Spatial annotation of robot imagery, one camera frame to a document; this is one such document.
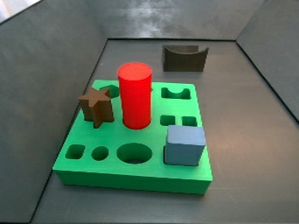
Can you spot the green shape sorter board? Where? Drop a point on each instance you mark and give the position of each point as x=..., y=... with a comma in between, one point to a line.
x=117, y=157

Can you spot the red cylinder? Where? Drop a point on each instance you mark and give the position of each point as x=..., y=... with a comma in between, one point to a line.
x=135, y=87

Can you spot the blue cube block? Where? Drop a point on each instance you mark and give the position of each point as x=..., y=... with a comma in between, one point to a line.
x=185, y=145

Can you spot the brown star block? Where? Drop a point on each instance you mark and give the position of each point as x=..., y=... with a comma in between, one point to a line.
x=97, y=106

